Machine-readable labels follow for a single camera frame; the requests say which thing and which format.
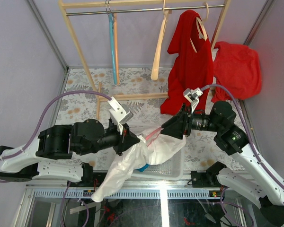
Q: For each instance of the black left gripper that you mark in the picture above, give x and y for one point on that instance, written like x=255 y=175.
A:
x=128 y=139

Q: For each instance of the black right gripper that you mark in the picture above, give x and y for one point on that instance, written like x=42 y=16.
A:
x=174 y=127

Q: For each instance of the pink wavy hanger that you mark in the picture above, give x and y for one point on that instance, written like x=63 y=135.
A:
x=150 y=137

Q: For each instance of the white t shirt blue print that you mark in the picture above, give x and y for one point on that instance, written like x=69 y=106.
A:
x=122 y=167

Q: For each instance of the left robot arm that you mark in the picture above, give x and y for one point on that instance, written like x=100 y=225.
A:
x=60 y=142

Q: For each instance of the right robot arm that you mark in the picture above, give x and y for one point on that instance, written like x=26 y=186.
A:
x=266 y=191

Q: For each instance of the beige wooden hanger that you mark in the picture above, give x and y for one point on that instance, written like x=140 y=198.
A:
x=156 y=61

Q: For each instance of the red t shirt on hanger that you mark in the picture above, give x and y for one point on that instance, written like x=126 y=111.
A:
x=193 y=66

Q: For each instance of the cream hanger under red shirt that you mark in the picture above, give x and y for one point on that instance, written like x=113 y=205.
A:
x=202 y=34

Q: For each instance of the orange hanger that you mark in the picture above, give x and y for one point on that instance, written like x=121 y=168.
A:
x=116 y=50

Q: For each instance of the blue hanger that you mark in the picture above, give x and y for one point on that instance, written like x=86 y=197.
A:
x=111 y=39

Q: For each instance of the floral tablecloth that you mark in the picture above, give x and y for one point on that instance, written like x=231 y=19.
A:
x=200 y=150

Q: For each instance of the white plastic laundry basket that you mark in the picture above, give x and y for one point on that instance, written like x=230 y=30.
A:
x=172 y=169

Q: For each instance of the red cloth pile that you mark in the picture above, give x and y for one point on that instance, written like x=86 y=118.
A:
x=237 y=68

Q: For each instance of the wooden clothes rack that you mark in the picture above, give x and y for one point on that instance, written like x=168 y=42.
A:
x=133 y=44

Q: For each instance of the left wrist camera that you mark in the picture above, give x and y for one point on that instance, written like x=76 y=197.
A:
x=120 y=114

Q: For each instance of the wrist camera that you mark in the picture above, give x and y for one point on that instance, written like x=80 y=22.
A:
x=192 y=95
x=120 y=114

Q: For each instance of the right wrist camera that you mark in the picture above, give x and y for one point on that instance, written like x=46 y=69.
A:
x=192 y=95

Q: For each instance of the aluminium rail with cable duct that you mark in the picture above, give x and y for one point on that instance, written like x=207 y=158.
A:
x=136 y=188

